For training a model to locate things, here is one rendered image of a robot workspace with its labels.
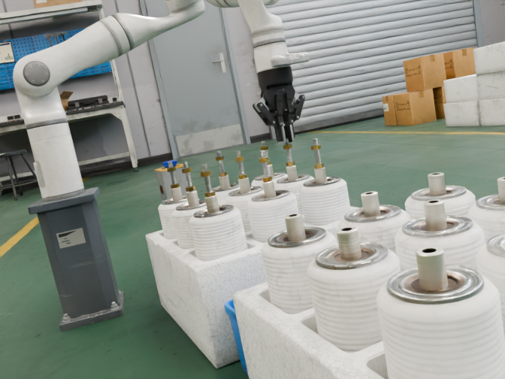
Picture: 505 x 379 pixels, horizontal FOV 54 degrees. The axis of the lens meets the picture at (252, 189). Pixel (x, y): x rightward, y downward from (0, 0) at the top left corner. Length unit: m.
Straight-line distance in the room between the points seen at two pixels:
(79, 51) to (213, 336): 0.72
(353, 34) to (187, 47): 2.16
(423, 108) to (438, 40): 2.63
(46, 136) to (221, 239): 0.53
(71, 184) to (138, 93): 5.00
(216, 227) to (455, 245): 0.44
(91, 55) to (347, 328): 0.92
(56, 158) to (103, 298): 0.35
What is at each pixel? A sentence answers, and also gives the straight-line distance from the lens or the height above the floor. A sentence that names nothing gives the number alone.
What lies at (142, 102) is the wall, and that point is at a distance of 6.18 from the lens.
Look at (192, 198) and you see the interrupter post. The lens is 1.00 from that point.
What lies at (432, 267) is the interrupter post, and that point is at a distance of 0.42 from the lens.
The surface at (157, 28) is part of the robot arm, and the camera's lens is 1.30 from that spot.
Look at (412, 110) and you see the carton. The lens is 4.79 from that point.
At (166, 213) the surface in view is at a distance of 1.09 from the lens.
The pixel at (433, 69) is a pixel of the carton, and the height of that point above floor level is 0.47.
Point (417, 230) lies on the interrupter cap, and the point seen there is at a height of 0.25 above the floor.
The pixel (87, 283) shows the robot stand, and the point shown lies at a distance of 1.24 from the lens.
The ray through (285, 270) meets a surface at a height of 0.23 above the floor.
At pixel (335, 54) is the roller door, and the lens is 6.68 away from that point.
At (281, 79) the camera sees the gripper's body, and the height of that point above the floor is 0.47.
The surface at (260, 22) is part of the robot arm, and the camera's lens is 1.07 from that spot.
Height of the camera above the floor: 0.42
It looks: 9 degrees down
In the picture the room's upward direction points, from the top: 11 degrees counter-clockwise
